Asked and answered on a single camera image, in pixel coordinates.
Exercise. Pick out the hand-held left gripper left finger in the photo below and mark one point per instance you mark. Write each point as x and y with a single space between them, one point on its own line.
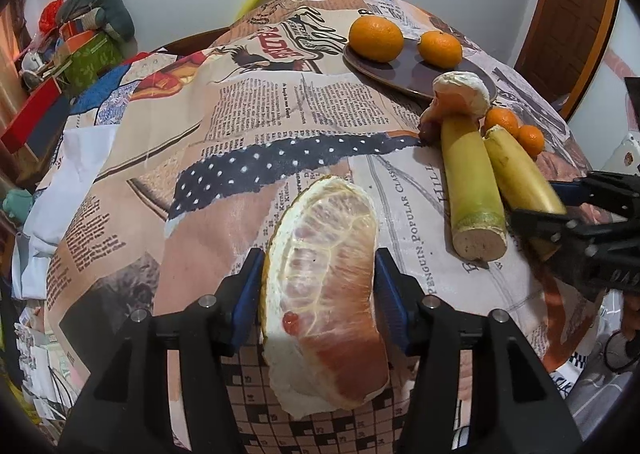
249 291

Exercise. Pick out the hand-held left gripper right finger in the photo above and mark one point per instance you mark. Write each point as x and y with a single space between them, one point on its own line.
391 301

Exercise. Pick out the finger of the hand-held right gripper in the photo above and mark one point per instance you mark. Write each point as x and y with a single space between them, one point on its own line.
567 193
537 226

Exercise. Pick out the slim yellow banana piece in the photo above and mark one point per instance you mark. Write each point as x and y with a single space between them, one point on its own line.
520 173

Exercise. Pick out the peeled pomelo segment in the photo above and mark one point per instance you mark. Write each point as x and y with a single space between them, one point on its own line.
325 284

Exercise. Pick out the small mandarin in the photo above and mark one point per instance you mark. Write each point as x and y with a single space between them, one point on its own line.
502 121
531 139

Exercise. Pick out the white printed bag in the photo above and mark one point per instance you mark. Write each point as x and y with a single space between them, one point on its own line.
625 156

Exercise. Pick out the thick green-yellow stalk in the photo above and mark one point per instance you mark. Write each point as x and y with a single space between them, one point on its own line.
472 184

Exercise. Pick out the newspaper print tablecloth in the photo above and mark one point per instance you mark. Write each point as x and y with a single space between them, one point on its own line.
210 158

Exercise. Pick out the peeled white pomelo chunk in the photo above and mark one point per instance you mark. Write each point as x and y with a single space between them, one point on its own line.
460 91

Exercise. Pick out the wooden door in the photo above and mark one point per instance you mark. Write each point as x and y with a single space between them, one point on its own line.
565 23

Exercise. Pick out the medium orange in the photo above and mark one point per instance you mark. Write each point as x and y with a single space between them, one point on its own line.
440 49

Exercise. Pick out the dark purple plate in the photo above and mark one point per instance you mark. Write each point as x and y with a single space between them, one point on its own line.
400 73

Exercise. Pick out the white cloth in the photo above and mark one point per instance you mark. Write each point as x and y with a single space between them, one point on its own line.
55 184

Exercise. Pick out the stack of papers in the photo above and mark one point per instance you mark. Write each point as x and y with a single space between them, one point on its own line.
32 364

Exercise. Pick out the blue patterned cloth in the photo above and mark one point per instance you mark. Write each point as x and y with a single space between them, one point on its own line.
112 91

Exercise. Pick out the large orange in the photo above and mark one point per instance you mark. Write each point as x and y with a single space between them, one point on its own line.
376 38

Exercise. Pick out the red flat box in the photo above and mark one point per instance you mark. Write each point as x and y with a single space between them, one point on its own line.
30 121

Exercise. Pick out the green patterned box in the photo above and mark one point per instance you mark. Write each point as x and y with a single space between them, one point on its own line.
92 58

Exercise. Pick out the grey-green stuffed cushion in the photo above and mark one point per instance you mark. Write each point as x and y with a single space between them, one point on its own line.
100 8

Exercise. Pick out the red plastic bag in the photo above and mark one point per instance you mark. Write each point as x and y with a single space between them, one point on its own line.
49 14

